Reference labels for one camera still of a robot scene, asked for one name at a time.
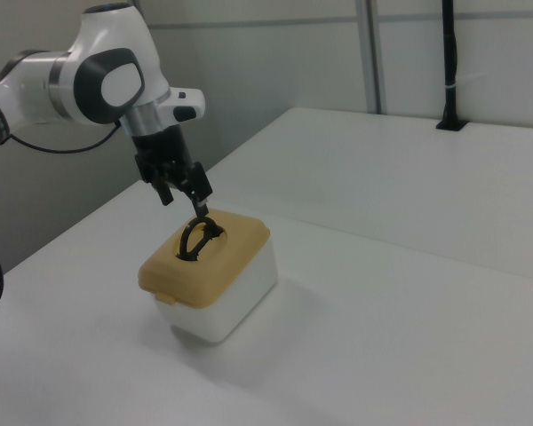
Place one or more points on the grey metal partition post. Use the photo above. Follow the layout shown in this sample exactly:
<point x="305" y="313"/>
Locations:
<point x="373" y="53"/>

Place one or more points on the black pole with base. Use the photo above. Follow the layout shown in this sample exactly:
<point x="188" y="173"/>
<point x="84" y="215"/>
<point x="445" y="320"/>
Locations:
<point x="451" y="66"/>

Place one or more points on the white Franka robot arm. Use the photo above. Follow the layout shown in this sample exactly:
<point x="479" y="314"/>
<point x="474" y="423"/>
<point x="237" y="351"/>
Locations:
<point x="115" y="66"/>

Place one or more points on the white plastic case box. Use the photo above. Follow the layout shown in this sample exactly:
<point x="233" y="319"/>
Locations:
<point x="244" y="297"/>

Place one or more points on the beige plastic case lid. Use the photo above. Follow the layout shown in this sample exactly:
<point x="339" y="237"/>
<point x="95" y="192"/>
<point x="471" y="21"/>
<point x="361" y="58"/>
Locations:
<point x="231" y="262"/>

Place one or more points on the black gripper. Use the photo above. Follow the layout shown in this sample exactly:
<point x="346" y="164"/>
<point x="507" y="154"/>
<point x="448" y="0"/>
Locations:
<point x="162" y="148"/>

